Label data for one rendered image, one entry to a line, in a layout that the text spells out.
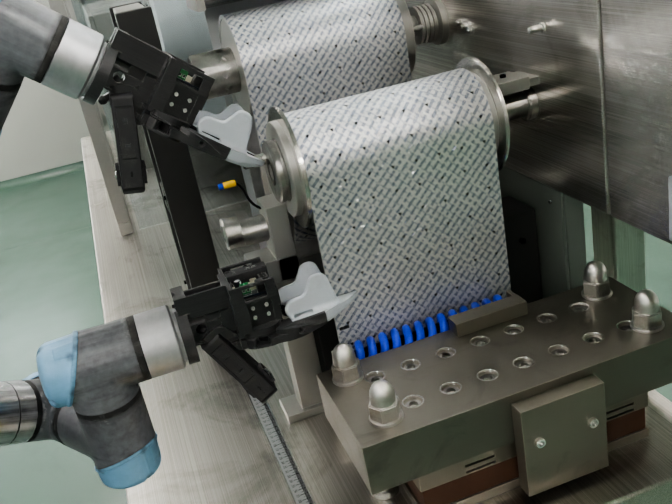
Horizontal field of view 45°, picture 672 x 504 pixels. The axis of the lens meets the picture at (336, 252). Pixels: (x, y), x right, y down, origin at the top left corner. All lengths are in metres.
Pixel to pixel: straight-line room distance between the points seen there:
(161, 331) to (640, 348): 0.52
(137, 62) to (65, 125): 5.61
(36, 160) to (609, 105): 5.88
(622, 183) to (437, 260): 0.23
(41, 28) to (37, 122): 5.63
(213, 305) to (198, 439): 0.28
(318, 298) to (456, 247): 0.19
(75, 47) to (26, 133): 5.65
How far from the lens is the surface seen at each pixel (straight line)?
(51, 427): 1.04
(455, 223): 0.99
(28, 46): 0.88
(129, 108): 0.91
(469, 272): 1.02
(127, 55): 0.91
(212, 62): 1.15
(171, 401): 1.24
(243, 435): 1.12
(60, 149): 6.55
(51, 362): 0.91
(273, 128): 0.93
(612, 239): 1.30
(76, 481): 2.80
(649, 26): 0.86
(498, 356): 0.93
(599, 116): 0.95
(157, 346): 0.90
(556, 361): 0.92
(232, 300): 0.89
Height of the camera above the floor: 1.53
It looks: 23 degrees down
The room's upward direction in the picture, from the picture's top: 11 degrees counter-clockwise
